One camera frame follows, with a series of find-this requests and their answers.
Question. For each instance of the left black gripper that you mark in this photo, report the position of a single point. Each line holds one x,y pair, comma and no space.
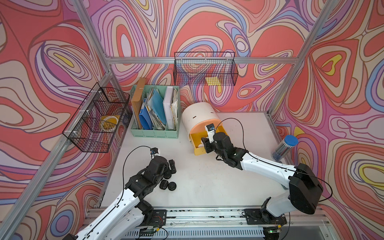
172,165

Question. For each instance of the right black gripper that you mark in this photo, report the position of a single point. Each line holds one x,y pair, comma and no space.
206,144

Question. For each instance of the yellow drawer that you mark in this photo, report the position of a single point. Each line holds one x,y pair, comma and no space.
196,139

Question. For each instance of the black oblong earphone case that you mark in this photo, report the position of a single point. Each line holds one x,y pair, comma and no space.
163,184

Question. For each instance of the white three-drawer cabinet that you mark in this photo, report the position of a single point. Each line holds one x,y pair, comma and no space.
197,113

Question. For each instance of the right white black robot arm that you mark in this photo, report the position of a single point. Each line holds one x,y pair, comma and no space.
303,189

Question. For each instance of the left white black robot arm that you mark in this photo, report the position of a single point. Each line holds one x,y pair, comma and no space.
130,209

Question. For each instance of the white binder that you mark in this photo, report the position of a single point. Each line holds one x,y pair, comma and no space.
167,102

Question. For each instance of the blue folder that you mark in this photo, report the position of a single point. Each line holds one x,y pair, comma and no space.
145,119

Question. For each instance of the green file organizer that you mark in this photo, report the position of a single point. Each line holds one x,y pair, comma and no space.
176,110

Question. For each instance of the teal folder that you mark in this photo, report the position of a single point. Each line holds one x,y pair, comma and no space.
155,104

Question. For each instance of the yellow sticky note pad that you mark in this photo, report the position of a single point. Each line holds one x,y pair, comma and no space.
212,81

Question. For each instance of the brown folder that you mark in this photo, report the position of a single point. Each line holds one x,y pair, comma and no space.
137,99

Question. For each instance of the yellow tape roll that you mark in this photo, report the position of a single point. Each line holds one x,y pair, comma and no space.
109,123

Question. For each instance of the blue-capped clear tube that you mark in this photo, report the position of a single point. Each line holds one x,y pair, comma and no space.
285,146

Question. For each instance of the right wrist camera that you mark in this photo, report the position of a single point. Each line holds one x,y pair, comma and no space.
211,132

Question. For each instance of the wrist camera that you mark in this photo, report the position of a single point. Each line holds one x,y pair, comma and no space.
155,152
211,132

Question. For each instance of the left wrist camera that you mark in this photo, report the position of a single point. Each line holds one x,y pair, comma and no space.
155,152

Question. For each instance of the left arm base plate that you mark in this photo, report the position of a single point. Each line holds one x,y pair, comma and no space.
155,218

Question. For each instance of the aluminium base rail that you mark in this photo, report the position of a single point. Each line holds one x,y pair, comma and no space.
180,223

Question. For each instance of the rear black wire basket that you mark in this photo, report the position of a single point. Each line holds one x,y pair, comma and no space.
191,68

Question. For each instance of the black wire basket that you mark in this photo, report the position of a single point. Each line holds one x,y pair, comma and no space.
84,130
191,68

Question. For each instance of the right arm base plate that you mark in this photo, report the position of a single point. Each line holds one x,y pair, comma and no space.
258,217

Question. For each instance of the left black wire basket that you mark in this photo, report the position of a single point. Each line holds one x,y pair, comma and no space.
84,130

